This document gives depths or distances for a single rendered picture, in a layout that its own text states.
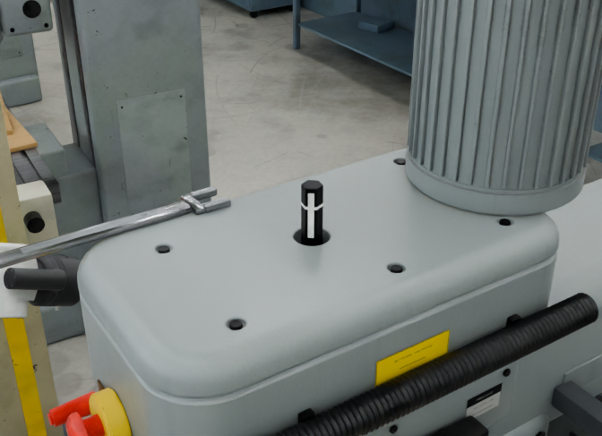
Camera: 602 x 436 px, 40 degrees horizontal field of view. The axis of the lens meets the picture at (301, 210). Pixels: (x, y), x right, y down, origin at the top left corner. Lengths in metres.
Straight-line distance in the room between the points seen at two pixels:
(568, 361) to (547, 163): 0.29
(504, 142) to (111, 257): 0.41
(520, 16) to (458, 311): 0.28
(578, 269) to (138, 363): 0.58
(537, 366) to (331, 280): 0.34
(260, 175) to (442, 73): 4.31
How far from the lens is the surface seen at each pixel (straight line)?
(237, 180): 5.09
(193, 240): 0.83
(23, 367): 2.96
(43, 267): 1.45
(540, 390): 1.06
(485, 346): 0.84
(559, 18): 0.82
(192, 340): 0.70
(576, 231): 1.16
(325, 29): 7.16
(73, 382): 3.66
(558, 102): 0.86
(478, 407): 0.96
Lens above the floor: 2.32
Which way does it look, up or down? 29 degrees down
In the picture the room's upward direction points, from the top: straight up
